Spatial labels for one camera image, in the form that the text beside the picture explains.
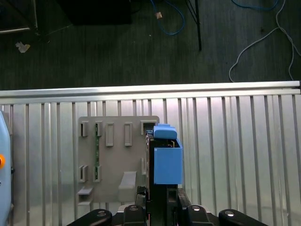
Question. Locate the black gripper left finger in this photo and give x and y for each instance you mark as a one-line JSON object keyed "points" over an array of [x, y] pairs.
{"points": [[135, 216]]}

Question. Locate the black stand leg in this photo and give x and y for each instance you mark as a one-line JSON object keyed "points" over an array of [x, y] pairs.
{"points": [[198, 28]]}

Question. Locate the metal floor frame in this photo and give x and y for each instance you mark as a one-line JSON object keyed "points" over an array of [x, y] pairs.
{"points": [[18, 29]]}

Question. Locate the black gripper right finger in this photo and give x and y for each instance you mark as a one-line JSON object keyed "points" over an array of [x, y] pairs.
{"points": [[195, 216]]}

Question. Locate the pale blue teach pendant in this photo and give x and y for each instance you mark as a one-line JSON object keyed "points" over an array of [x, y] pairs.
{"points": [[4, 146]]}

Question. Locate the small brown tag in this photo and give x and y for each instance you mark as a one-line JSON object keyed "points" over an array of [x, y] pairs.
{"points": [[158, 15]]}

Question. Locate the hard disk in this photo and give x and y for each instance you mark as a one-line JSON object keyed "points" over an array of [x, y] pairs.
{"points": [[168, 164]]}

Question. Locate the crumpled paper scrap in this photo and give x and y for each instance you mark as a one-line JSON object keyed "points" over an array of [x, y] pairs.
{"points": [[22, 47]]}

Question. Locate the grey parts rack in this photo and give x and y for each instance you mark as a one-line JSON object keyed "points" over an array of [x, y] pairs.
{"points": [[117, 164]]}

